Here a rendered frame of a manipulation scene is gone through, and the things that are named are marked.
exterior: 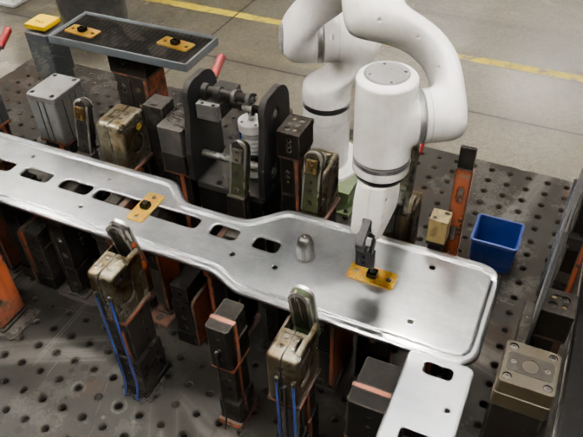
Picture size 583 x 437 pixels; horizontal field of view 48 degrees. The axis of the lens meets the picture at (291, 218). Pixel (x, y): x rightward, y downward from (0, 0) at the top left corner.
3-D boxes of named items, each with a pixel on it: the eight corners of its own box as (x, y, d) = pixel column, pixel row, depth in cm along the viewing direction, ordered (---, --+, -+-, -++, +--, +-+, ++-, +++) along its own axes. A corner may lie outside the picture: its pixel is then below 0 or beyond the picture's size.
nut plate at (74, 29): (63, 31, 150) (62, 26, 150) (75, 24, 153) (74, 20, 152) (90, 39, 147) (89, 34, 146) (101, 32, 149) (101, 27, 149)
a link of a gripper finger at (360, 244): (372, 198, 100) (371, 223, 104) (355, 231, 95) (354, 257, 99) (380, 199, 99) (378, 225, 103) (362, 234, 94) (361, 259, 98)
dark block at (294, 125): (283, 279, 153) (275, 130, 125) (295, 260, 158) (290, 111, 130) (302, 285, 151) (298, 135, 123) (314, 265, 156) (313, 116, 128)
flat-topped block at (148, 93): (140, 199, 176) (104, 47, 146) (156, 182, 182) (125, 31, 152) (172, 209, 173) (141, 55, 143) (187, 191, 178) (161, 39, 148)
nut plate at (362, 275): (344, 276, 112) (345, 271, 111) (353, 262, 115) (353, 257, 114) (391, 290, 109) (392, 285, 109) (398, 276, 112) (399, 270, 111)
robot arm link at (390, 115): (409, 133, 98) (349, 138, 98) (418, 54, 89) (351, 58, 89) (422, 167, 92) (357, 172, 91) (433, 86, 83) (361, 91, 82)
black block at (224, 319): (208, 428, 125) (188, 332, 105) (235, 384, 132) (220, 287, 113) (245, 444, 122) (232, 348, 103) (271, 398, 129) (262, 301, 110)
